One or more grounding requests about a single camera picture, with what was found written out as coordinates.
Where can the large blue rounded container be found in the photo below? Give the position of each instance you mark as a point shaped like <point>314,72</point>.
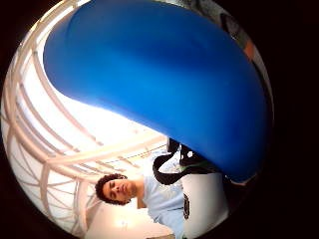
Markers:
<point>159,76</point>

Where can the the person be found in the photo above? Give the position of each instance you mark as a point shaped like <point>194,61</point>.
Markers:
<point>162,199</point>

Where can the white lattice roof frame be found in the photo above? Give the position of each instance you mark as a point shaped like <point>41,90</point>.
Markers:
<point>36,126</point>

